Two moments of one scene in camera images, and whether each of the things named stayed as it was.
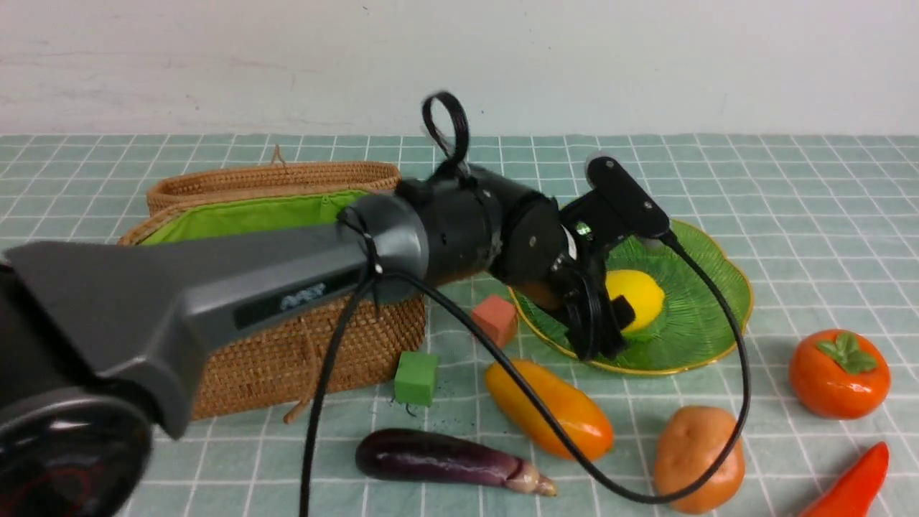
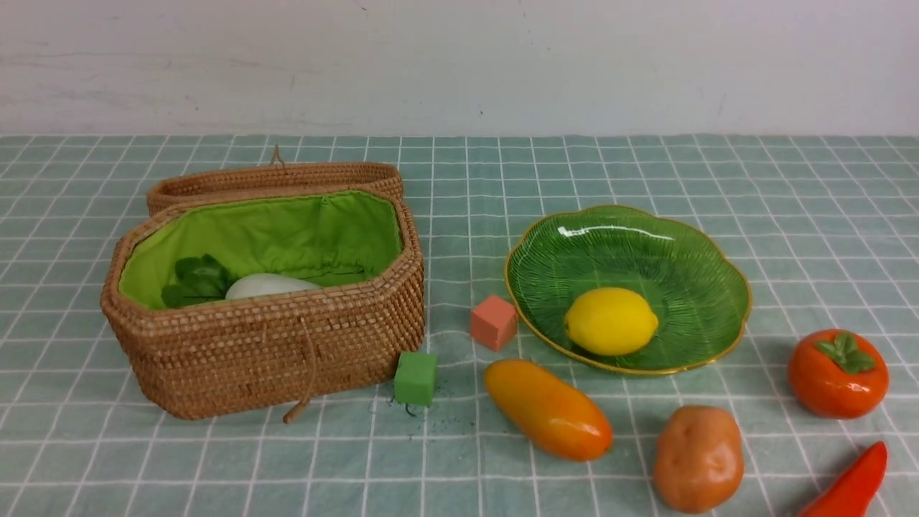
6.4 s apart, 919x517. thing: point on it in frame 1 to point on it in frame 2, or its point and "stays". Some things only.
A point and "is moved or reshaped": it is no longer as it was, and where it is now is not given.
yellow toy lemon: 644,294 is moved or reshaped
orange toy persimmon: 840,374 stays
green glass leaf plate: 691,329 stays
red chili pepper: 854,495 stays
